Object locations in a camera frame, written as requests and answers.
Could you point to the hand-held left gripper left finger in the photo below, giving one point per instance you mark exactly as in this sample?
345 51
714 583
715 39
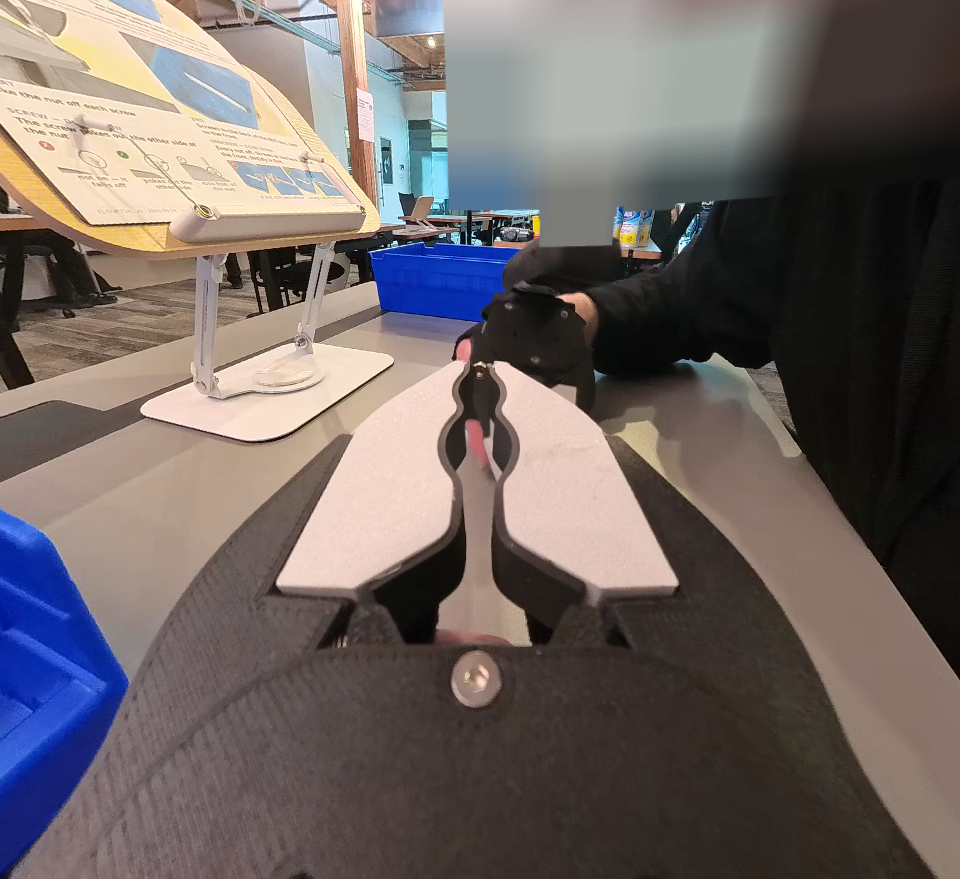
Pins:
375 504

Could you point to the wipes canister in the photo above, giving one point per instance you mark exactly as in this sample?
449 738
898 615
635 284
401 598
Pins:
634 230

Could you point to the blue plastic bin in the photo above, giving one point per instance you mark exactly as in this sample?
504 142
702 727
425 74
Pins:
45 669
427 286

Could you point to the grey desk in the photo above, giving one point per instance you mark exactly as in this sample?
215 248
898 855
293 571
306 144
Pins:
187 504

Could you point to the person's right hand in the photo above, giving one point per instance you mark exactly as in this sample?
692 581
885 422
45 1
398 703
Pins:
591 316

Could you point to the person's right forearm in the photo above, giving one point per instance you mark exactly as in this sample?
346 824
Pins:
675 316

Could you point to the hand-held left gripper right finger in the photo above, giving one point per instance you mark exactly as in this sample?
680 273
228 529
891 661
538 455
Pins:
585 511

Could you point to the instruction sheet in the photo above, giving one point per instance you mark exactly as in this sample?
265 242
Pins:
112 69

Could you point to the wooden board stand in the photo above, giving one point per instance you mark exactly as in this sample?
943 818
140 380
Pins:
262 406

